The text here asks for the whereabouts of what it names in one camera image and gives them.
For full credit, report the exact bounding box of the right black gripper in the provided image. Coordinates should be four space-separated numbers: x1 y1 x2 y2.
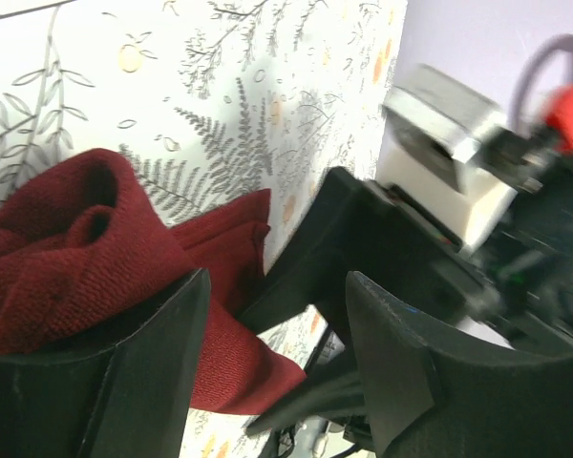
238 167 501 332

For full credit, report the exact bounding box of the dark red cloth napkin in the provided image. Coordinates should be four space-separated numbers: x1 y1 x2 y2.
0 149 305 415

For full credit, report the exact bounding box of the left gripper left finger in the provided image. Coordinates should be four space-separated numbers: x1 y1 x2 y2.
0 269 210 457

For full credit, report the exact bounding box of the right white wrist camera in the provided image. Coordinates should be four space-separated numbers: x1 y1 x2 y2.
375 64 516 252

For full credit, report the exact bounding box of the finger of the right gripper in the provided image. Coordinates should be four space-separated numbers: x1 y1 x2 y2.
245 369 367 436

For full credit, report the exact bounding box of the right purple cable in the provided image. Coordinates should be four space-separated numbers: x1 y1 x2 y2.
508 32 573 133

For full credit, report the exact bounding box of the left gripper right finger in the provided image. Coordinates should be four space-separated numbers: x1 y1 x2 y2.
346 272 573 457

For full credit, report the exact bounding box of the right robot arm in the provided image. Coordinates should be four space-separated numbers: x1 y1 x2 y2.
242 167 573 456

